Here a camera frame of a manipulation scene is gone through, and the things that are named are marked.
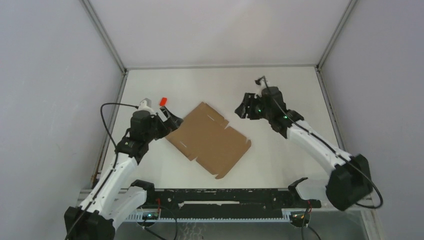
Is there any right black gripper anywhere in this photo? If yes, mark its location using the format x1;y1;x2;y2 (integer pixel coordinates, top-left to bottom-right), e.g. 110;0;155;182
234;93;273;122

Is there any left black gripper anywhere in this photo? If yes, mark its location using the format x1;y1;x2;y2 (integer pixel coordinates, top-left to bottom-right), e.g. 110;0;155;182
144;106;183;143

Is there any brown cardboard box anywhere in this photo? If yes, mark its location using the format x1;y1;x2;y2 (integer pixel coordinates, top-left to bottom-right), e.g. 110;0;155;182
166;102;252;180

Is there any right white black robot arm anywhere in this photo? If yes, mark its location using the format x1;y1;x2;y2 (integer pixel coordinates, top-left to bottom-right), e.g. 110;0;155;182
234;86;373;211

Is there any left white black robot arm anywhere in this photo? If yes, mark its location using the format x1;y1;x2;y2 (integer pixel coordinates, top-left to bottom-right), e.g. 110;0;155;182
64;106;183;240

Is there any small red block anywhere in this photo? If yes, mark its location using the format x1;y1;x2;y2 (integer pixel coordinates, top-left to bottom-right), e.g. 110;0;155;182
159;97;168;107

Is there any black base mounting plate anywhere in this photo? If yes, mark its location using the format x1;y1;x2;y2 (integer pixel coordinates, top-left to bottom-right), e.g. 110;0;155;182
142;182;322;218

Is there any left green circuit board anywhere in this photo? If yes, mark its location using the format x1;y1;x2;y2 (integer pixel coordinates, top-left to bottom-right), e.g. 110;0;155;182
142;212;159;221

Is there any green circuit board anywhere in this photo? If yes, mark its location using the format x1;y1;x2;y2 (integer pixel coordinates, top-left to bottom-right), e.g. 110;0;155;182
142;212;159;221
290;213;310;221

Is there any right green circuit board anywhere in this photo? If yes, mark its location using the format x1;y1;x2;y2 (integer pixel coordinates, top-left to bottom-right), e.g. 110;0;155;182
290;213;310;221

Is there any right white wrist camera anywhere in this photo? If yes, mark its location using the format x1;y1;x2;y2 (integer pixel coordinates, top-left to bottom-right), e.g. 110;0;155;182
259;77;271;90

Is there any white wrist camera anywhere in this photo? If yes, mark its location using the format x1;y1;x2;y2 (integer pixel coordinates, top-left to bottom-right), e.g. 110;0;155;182
259;77;271;90
138;98;156;115

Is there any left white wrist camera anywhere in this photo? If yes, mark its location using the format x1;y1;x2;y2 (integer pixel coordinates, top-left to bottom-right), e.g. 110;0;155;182
138;98;156;115

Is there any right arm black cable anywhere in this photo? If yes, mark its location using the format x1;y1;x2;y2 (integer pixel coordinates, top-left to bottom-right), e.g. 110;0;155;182
255;76;384;210

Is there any white slotted cable duct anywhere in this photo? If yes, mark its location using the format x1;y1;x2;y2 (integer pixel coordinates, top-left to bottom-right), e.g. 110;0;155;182
123;212;292;223

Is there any aluminium frame rail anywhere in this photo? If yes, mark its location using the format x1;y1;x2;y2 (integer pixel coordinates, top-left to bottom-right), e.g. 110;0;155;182
356;195;376;210

